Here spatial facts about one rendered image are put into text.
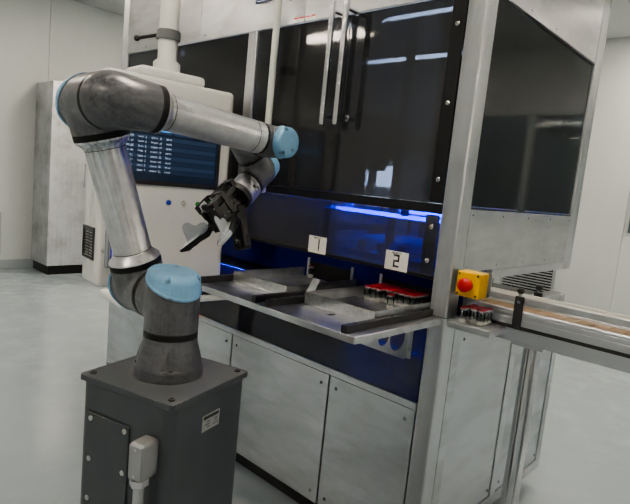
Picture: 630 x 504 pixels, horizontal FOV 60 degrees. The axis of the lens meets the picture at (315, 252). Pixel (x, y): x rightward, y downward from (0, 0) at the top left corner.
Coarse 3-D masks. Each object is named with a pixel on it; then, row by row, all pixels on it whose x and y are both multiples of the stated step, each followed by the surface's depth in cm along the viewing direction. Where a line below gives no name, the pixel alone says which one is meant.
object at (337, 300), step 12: (336, 288) 170; (348, 288) 174; (360, 288) 178; (312, 300) 158; (324, 300) 155; (336, 300) 152; (348, 300) 169; (360, 300) 171; (336, 312) 152; (348, 312) 149; (360, 312) 146; (372, 312) 143; (384, 312) 145; (396, 312) 150
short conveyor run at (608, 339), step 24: (504, 312) 156; (528, 312) 153; (552, 312) 157; (576, 312) 145; (600, 312) 147; (504, 336) 157; (528, 336) 152; (552, 336) 147; (576, 336) 143; (600, 336) 139; (624, 336) 135; (600, 360) 139; (624, 360) 135
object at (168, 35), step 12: (168, 0) 195; (180, 0) 198; (168, 12) 195; (168, 24) 196; (144, 36) 199; (156, 36) 198; (168, 36) 196; (180, 36) 200; (168, 48) 197; (156, 60) 197; (168, 60) 197
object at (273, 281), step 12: (240, 276) 180; (252, 276) 176; (264, 276) 193; (276, 276) 197; (288, 276) 201; (300, 276) 204; (264, 288) 172; (276, 288) 168; (288, 288) 166; (300, 288) 170
